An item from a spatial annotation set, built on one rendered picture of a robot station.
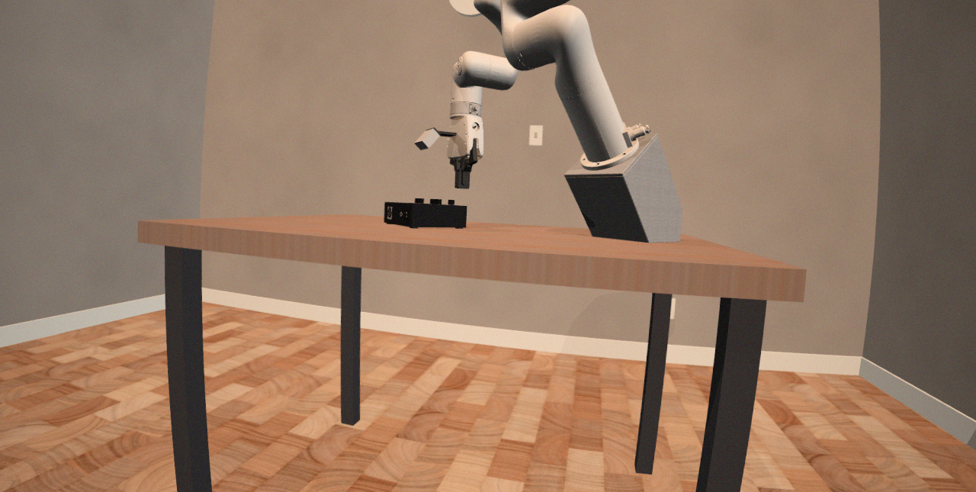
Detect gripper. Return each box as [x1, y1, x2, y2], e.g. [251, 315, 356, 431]
[447, 114, 483, 189]

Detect black lighting desk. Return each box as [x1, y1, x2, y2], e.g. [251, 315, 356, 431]
[384, 198, 467, 229]

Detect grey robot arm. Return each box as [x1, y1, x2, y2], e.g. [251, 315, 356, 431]
[450, 0, 650, 171]

